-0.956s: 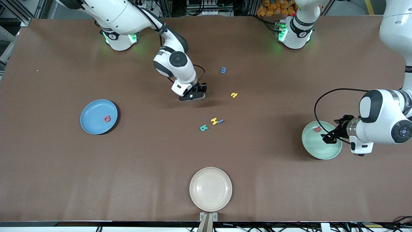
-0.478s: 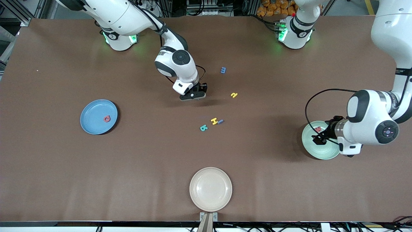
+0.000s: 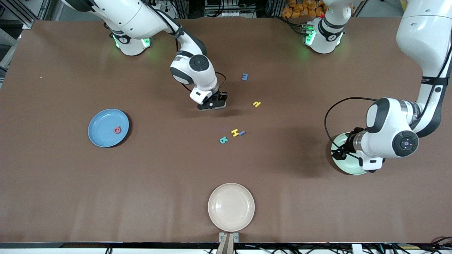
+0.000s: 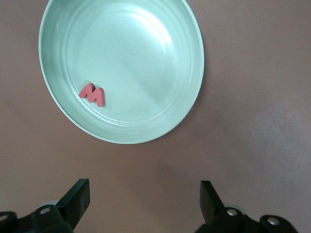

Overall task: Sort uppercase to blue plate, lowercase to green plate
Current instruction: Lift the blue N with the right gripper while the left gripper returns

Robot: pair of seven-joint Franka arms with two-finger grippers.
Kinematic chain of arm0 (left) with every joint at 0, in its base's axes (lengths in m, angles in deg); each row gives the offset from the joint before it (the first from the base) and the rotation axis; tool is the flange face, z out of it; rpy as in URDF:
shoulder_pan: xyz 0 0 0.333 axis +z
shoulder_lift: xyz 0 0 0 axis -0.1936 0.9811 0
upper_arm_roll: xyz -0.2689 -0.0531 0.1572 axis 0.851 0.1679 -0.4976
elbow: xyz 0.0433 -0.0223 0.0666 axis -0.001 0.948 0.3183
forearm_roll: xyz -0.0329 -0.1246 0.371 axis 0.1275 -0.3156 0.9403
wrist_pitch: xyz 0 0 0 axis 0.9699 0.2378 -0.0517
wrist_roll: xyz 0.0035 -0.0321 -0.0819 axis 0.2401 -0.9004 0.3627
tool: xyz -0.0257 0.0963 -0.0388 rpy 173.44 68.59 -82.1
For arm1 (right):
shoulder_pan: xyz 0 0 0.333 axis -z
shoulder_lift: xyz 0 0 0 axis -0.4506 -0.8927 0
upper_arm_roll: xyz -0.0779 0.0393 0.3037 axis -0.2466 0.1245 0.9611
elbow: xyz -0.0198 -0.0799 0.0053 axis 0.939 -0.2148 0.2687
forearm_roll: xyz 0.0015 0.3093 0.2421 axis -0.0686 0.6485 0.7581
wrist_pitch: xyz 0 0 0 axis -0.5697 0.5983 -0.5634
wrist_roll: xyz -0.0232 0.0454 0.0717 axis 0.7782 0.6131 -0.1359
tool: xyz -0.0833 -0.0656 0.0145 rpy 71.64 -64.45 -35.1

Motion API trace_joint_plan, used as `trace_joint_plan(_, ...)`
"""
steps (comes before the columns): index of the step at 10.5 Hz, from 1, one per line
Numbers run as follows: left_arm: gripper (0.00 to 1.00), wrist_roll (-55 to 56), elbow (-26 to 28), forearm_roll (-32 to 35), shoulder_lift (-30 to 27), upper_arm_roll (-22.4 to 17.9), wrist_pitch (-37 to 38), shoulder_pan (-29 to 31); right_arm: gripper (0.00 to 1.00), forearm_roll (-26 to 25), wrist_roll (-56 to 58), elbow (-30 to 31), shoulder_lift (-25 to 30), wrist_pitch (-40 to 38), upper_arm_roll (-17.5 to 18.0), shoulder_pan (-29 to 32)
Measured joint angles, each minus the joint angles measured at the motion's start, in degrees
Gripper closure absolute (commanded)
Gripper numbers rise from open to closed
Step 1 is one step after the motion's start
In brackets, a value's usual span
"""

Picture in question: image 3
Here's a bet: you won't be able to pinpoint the blue plate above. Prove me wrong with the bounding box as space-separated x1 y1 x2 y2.
88 108 130 148

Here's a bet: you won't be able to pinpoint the beige plate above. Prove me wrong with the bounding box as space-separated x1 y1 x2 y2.
208 183 255 232

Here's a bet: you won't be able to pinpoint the brown table cover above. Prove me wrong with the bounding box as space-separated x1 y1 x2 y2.
0 17 452 244

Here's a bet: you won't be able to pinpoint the white multi-socket strip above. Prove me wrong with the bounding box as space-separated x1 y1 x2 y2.
205 8 257 18

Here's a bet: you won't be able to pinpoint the orange snack bags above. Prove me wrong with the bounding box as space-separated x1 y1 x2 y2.
281 0 326 19

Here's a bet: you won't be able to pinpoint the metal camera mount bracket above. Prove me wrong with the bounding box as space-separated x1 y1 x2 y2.
216 232 239 254

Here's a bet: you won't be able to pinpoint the white power strip with plugs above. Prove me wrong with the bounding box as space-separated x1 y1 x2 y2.
141 0 176 20

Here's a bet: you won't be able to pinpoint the aluminium frame profile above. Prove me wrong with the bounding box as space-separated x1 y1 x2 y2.
18 0 52 29

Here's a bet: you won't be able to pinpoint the green plate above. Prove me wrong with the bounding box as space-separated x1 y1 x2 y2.
331 132 369 175

